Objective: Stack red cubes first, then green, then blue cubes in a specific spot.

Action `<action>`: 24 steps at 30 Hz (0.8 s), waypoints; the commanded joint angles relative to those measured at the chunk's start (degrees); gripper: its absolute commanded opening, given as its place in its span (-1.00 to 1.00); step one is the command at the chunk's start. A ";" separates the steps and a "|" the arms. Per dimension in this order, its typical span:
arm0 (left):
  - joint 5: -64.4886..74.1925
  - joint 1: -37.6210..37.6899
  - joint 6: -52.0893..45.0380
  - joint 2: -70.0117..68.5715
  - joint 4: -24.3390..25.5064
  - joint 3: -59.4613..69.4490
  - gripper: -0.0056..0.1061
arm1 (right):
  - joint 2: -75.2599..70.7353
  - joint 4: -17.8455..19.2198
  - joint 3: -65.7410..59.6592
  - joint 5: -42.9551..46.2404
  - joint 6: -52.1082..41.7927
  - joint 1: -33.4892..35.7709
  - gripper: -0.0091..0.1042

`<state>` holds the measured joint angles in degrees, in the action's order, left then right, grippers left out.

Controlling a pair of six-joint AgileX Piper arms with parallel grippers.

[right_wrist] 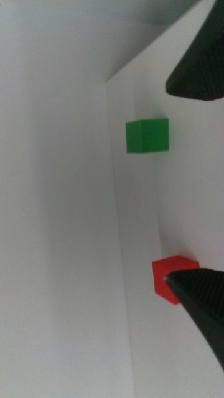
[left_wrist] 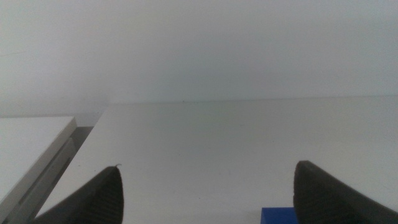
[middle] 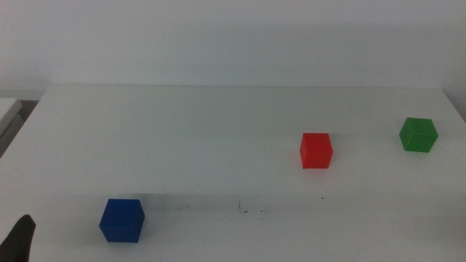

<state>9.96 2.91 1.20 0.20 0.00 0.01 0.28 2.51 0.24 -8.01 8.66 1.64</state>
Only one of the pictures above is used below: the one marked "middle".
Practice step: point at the green cube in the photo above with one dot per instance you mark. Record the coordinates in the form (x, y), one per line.
(418, 135)

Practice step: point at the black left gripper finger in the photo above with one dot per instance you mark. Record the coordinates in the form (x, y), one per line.
(19, 242)

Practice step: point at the blue cube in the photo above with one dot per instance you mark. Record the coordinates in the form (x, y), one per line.
(120, 222)

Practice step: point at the red cube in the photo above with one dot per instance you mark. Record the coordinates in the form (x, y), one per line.
(316, 152)

